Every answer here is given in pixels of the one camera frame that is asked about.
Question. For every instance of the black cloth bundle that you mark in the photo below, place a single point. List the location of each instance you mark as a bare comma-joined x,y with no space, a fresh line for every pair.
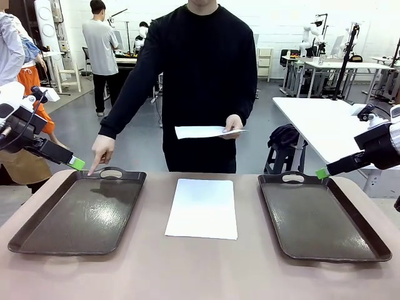
284,136

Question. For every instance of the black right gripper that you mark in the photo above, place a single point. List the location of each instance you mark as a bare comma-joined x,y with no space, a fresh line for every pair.
379,145

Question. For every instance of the black mesh office chair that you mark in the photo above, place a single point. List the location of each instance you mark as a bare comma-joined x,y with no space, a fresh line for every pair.
87,59

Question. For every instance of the brown wicker basket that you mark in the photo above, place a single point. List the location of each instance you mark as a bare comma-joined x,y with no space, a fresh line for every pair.
356,58

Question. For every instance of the white monitor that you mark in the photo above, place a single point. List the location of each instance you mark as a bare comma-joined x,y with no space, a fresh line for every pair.
337,45

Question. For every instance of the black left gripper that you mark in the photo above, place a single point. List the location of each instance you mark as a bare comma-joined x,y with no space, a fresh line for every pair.
25,125

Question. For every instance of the white patterned mug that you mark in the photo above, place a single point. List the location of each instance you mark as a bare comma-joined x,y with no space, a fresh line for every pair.
322,60

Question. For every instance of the person's right hand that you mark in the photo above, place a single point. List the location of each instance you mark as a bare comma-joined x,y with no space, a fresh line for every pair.
103,148

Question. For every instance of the black tripod stand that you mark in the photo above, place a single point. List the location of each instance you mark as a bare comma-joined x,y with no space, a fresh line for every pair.
345,62

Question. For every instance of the white background desk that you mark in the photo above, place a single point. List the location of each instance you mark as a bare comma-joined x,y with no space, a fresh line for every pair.
343,65

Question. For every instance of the person's left forearm black sleeve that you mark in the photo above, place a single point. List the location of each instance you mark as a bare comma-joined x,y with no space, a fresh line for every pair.
247,103

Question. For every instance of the black step stool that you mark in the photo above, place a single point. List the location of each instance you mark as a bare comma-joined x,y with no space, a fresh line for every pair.
281,159

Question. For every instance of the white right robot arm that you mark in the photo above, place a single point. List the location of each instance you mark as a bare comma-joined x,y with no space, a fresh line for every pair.
395,137

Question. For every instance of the person torso black sweater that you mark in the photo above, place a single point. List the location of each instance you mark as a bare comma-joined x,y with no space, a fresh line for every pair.
203,78

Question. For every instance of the figure blue shirt orange shorts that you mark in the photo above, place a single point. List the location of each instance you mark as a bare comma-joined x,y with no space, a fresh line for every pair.
29,50

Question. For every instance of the brown plastic serving tray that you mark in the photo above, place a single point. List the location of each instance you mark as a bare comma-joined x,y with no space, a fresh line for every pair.
81,215
315,218

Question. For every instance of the dark work table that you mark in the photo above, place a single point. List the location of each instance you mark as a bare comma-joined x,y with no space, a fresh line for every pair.
125,67

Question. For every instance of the tall white air conditioner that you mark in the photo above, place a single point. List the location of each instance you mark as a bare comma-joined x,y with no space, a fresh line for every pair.
43,18

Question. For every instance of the person's left hand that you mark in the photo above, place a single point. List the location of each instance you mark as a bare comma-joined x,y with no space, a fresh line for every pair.
233,123

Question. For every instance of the white wooden stool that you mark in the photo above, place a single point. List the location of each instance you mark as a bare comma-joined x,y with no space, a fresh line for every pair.
70,78

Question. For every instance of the person's right forearm black sleeve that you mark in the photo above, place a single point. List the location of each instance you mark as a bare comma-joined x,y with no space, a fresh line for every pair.
125,106

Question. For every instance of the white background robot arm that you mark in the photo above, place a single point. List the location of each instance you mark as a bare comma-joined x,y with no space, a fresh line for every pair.
307,37

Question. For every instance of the large white table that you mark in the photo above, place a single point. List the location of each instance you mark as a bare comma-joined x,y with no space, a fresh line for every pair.
312,112

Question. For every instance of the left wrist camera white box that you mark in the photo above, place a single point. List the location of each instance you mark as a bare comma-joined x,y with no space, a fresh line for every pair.
52,95

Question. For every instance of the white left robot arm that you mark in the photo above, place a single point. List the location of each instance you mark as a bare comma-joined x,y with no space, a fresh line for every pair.
11,92

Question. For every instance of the person with brown apron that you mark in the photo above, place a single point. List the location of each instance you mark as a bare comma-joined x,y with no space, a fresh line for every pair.
28,170

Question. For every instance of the white A4 paper sheet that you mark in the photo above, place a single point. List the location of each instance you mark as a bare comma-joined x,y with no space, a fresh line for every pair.
201,209
197,132

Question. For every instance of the white humanoid robot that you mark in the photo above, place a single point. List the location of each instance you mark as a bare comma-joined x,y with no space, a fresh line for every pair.
142,31

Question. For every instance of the person in grey t-shirt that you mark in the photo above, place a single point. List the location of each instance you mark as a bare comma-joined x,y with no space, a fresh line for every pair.
100,47

